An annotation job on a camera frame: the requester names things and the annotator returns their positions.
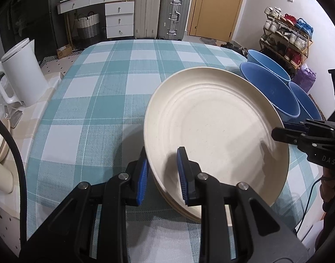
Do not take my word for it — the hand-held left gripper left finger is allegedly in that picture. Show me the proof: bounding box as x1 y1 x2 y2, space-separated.
20 146 149 263

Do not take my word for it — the thick black cable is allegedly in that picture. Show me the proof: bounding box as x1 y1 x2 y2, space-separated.
0 114 28 242

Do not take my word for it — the teal checked tablecloth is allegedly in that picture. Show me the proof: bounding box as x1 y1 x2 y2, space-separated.
26 40 319 263

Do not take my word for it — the silver suitcase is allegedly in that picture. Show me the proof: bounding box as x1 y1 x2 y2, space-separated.
157 0 191 41

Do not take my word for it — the flat brown cardboard box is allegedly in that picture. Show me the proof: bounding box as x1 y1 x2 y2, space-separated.
56 46 73 59

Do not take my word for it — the cream plate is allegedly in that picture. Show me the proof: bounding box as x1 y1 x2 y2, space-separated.
154 179 202 220
160 192 202 223
144 67 290 217

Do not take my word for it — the purple plastic bag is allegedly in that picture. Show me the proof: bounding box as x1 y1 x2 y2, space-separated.
295 64 316 94

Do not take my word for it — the metal stand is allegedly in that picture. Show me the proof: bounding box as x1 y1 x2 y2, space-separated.
4 105 23 128

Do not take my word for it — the wooden door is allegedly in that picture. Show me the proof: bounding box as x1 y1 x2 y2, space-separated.
188 0 247 42

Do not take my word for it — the white drawer unit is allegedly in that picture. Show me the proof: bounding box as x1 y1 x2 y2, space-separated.
105 0 135 39

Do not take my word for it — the person's right hand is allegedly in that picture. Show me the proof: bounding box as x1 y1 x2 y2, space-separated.
319 168 335 211

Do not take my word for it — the white electric kettle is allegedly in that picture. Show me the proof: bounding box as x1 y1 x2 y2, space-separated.
0 38 47 107

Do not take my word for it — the grey white woven basket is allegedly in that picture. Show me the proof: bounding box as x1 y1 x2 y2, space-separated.
75 11 101 40

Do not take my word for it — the dark grey fridge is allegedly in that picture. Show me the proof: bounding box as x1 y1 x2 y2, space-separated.
0 0 60 61

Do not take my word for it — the thin black cable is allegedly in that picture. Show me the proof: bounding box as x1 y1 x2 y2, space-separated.
295 175 325 235

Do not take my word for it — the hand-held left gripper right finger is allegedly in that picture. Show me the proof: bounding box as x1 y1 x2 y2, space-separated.
176 146 310 263

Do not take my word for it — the beige suitcase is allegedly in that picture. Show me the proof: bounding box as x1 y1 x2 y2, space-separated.
134 0 162 39

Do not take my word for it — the cream cylinder container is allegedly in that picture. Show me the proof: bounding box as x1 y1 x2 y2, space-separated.
0 156 15 194

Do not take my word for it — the shoe rack with shoes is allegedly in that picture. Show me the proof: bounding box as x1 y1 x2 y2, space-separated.
263 6 314 66

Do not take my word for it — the heap of black white shoes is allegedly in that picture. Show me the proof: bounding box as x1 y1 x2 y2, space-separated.
219 42 249 57

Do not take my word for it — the beige dotted tablecloth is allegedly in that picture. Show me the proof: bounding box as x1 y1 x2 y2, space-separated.
0 60 64 252

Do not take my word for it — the blue bowl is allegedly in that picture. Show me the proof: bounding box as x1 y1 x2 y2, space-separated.
247 49 291 84
239 62 301 122
288 81 321 121

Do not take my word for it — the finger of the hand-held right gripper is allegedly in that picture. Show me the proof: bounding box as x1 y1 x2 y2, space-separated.
272 127 308 144
285 122 306 131

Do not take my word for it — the white dressing table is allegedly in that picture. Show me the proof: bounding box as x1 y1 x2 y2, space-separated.
57 0 135 48

